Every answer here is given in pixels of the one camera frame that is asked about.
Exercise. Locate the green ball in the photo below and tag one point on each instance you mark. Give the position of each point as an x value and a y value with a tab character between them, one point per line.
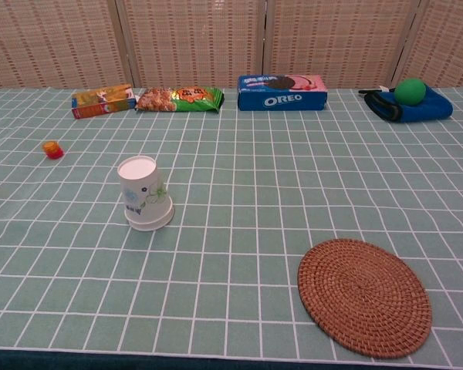
409	91

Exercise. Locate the small red orange cap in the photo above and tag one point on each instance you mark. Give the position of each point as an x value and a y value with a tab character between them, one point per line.
53	150

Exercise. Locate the orange snack box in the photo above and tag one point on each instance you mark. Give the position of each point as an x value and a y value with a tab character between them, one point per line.
100	102

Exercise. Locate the woven bamboo screen panel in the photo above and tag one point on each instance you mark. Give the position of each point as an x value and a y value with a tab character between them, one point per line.
197	38
339	38
50	42
451	42

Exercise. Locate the blue Oreo cookie box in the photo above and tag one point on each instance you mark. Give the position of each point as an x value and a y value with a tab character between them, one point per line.
281	100

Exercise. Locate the green snack bag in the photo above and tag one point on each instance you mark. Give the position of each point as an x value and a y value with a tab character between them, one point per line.
177	99

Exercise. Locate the green white grid tablecloth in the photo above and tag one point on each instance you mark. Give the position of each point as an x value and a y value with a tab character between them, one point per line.
231	192

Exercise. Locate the blue folded cloth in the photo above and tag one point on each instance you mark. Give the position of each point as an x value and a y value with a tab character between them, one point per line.
428	109

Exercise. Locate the round brown rattan coaster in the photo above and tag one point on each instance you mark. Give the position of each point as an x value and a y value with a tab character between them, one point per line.
364	298

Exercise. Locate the white paper cup flower print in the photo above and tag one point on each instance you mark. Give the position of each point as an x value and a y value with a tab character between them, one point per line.
148	227
139	181

